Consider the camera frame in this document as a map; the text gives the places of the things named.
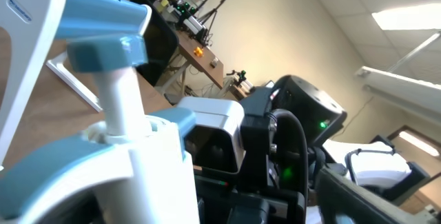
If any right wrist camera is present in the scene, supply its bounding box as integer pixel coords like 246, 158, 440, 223
176, 96, 246, 174

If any white pipette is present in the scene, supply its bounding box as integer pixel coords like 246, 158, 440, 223
0, 32, 201, 224

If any white and blue stand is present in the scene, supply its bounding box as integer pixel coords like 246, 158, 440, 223
0, 0, 153, 170

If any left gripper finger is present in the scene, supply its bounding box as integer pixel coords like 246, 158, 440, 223
315, 167, 441, 224

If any black cable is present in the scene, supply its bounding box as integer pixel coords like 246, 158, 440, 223
271, 109, 309, 203

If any brown wooden desk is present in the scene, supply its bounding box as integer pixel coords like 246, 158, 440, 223
174, 27, 225, 90

